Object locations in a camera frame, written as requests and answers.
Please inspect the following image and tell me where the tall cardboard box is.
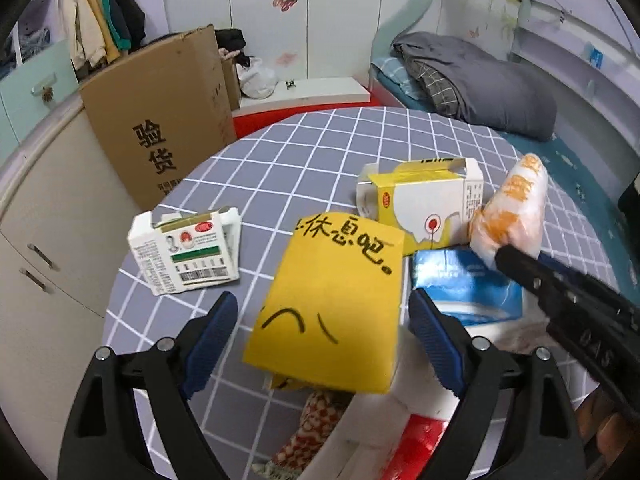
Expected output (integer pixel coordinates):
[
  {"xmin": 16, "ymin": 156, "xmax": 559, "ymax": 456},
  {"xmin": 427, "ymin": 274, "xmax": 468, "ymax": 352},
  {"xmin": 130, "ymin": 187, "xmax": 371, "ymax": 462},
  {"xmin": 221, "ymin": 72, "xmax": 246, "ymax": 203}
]
[{"xmin": 79, "ymin": 24, "xmax": 238, "ymax": 211}]

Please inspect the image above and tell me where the white low cabinet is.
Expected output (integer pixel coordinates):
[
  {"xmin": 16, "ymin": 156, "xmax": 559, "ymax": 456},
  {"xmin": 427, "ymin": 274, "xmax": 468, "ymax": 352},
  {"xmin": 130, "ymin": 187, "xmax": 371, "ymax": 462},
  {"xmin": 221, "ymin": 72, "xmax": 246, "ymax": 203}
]
[{"xmin": 0, "ymin": 107, "xmax": 166, "ymax": 461}]

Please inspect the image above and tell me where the red packet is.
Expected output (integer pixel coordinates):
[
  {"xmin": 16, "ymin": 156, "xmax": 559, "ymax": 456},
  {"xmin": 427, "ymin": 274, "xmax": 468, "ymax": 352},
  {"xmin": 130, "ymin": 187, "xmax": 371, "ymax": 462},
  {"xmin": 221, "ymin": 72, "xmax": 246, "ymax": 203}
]
[{"xmin": 395, "ymin": 415, "xmax": 448, "ymax": 480}]

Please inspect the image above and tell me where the blue plaid pillow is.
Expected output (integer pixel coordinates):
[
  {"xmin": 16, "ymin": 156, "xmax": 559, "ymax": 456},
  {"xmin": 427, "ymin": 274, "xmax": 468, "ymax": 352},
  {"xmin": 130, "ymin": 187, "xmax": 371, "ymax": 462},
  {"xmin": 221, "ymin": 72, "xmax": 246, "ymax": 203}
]
[{"xmin": 371, "ymin": 55, "xmax": 426, "ymax": 101}]

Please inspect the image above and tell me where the orange white plastic bag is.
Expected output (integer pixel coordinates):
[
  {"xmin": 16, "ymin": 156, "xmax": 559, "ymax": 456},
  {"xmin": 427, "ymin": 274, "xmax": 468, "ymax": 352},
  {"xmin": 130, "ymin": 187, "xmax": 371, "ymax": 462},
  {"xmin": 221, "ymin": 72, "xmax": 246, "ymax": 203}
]
[{"xmin": 469, "ymin": 152, "xmax": 548, "ymax": 266}]

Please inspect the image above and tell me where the green hanging garment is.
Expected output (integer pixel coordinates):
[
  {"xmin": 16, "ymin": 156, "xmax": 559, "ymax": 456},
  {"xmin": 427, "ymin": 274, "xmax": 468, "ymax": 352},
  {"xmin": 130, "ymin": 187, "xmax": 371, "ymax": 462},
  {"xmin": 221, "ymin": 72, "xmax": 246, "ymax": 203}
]
[{"xmin": 97, "ymin": 0, "xmax": 132, "ymax": 53}]

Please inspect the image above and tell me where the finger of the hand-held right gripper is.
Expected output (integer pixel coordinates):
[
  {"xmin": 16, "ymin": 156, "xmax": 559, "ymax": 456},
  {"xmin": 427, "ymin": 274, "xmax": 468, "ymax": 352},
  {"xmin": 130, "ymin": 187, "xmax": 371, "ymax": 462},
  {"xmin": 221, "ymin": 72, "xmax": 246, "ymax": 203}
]
[
  {"xmin": 495, "ymin": 244, "xmax": 566, "ymax": 311},
  {"xmin": 539, "ymin": 254, "xmax": 592, "ymax": 287}
]

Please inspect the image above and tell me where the white low platform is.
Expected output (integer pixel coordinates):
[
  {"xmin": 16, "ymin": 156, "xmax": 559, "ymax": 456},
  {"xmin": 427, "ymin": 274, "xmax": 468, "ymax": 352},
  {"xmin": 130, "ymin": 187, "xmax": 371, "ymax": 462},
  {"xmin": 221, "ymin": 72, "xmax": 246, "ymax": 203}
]
[{"xmin": 239, "ymin": 77, "xmax": 372, "ymax": 113}]

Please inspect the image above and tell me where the small teal drawer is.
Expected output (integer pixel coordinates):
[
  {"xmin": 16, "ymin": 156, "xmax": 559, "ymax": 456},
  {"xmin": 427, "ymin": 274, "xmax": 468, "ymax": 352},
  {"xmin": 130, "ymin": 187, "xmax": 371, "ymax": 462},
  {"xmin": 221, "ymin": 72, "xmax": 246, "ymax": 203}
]
[{"xmin": 0, "ymin": 40, "xmax": 81, "ymax": 143}]

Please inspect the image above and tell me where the grey quilt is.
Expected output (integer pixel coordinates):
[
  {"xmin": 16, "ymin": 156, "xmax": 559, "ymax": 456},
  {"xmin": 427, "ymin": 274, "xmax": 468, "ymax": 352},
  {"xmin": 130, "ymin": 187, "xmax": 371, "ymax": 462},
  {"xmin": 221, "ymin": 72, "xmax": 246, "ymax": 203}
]
[{"xmin": 390, "ymin": 31, "xmax": 558, "ymax": 142}]

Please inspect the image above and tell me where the yellow box with writing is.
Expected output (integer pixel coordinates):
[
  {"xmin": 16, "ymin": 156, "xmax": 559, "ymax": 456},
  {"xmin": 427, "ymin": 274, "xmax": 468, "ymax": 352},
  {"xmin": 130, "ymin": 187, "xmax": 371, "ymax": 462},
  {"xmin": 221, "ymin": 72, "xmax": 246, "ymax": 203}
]
[{"xmin": 242, "ymin": 212, "xmax": 406, "ymax": 395}]

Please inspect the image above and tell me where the yellow white box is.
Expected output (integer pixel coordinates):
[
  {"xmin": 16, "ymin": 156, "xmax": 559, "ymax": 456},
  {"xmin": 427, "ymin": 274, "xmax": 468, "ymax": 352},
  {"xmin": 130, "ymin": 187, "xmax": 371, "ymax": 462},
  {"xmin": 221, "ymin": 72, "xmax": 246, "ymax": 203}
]
[{"xmin": 356, "ymin": 157, "xmax": 485, "ymax": 257}]

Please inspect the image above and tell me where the red white checked pouch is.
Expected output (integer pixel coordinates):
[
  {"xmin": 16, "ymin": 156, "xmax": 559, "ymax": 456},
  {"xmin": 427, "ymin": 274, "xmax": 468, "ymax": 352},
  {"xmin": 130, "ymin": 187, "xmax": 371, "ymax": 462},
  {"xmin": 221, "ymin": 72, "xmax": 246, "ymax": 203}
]
[{"xmin": 270, "ymin": 390, "xmax": 353, "ymax": 480}]

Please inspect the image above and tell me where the teal bunk bed frame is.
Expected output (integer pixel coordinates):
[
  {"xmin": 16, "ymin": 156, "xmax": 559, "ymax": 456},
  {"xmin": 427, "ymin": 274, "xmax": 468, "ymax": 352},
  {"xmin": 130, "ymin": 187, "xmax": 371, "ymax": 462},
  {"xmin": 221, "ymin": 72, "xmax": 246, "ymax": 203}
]
[{"xmin": 370, "ymin": 0, "xmax": 640, "ymax": 111}]

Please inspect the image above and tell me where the cream hanging jacket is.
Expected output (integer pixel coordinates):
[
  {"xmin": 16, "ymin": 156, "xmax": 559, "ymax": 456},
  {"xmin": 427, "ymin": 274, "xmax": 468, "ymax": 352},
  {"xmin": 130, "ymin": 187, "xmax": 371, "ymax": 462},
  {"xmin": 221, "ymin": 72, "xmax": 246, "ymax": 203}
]
[{"xmin": 57, "ymin": 0, "xmax": 108, "ymax": 71}]

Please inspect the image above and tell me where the white green label box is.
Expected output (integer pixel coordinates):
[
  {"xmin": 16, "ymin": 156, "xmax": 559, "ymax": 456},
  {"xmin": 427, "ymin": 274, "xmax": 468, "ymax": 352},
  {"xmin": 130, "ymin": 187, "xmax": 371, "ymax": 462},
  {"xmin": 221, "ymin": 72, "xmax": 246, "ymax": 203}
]
[{"xmin": 127, "ymin": 206, "xmax": 242, "ymax": 297}]

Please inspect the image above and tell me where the red mat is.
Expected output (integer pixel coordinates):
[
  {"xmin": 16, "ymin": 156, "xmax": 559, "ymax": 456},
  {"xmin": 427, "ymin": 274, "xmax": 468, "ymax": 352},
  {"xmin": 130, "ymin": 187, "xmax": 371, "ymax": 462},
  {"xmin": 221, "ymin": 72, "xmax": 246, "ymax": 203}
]
[{"xmin": 232, "ymin": 100, "xmax": 386, "ymax": 138}]

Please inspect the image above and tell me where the blue white packet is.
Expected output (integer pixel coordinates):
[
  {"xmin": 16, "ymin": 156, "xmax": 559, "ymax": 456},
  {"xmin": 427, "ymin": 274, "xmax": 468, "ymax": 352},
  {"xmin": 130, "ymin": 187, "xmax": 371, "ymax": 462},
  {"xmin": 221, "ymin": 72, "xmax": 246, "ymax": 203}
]
[{"xmin": 411, "ymin": 247, "xmax": 524, "ymax": 328}]

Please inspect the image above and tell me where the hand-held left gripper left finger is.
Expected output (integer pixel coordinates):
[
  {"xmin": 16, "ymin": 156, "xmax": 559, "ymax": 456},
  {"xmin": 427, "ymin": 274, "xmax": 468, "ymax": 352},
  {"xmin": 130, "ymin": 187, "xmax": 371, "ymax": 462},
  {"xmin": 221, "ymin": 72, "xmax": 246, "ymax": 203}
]
[{"xmin": 71, "ymin": 290, "xmax": 239, "ymax": 480}]

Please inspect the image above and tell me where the blue box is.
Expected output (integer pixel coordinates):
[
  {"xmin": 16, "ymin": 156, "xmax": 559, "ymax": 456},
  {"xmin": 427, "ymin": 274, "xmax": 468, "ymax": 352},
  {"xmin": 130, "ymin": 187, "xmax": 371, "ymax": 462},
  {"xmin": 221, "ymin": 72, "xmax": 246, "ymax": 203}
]
[{"xmin": 582, "ymin": 42, "xmax": 608, "ymax": 68}]

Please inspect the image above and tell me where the white printed carton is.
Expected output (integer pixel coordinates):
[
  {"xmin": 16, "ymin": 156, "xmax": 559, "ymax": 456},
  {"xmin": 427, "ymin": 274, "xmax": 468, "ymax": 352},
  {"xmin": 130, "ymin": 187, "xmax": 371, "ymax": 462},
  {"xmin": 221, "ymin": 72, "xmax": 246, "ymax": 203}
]
[{"xmin": 305, "ymin": 327, "xmax": 468, "ymax": 480}]

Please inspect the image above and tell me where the grey checked tablecloth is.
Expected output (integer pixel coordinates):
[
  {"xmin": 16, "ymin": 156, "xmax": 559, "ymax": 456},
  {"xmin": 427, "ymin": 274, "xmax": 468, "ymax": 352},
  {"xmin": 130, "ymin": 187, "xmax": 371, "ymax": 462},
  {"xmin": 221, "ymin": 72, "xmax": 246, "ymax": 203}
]
[{"xmin": 100, "ymin": 106, "xmax": 621, "ymax": 480}]

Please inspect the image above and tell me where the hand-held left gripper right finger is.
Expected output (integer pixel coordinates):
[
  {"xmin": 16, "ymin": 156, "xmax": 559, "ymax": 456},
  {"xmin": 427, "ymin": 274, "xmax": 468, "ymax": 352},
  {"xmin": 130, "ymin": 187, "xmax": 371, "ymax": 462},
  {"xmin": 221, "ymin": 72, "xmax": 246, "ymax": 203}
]
[{"xmin": 407, "ymin": 287, "xmax": 586, "ymax": 480}]

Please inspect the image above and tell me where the dark hanging jacket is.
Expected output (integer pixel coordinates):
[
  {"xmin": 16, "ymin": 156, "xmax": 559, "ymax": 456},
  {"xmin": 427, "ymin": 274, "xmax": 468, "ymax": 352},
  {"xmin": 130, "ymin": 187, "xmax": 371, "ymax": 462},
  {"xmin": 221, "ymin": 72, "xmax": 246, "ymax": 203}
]
[{"xmin": 102, "ymin": 0, "xmax": 147, "ymax": 51}]

